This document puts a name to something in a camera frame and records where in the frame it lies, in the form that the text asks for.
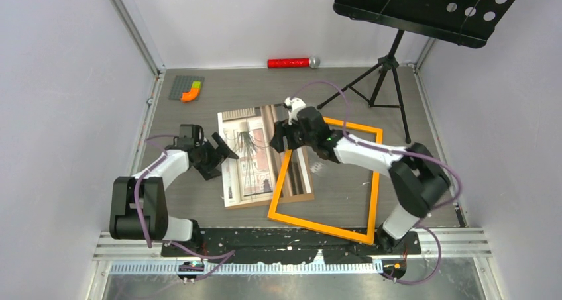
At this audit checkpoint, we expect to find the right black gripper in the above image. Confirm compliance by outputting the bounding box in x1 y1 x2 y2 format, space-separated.
270 118 317 154

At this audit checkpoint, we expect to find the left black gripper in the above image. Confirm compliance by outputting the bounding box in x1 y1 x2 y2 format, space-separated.
194 134 238 181

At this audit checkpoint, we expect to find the plant window photo print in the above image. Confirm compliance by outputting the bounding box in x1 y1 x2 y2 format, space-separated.
217 104 288 202

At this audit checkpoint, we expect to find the orange wooden picture frame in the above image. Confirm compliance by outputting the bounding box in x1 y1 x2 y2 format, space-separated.
267 116 384 246

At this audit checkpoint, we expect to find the brown hardboard backing panel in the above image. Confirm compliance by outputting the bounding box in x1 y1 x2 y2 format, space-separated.
224 193 315 209

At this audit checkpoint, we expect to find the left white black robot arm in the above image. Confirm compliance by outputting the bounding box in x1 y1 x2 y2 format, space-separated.
109 124 238 256

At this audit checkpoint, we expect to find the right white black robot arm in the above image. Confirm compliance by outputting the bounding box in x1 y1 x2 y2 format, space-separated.
270 99 451 254

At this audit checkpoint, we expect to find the orange curved block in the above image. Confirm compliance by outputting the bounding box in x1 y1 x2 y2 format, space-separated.
180 87 201 103

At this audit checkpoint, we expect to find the red cylinder silver cap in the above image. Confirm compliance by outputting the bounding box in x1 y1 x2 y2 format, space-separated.
266 56 321 69

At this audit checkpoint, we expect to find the grey lego baseplate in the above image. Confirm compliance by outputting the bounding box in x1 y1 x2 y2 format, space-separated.
168 75 205 101

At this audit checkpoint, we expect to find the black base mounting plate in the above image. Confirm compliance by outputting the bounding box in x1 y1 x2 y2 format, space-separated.
179 227 422 265

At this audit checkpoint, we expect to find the black music stand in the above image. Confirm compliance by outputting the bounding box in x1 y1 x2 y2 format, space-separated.
333 0 515 143

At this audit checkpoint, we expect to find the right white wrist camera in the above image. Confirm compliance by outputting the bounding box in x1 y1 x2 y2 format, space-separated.
283 97 307 125

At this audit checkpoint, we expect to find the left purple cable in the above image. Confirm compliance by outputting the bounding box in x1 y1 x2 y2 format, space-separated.
133 134 236 283

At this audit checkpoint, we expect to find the aluminium front rail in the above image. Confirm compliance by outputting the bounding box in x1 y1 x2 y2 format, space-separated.
93 228 492 276

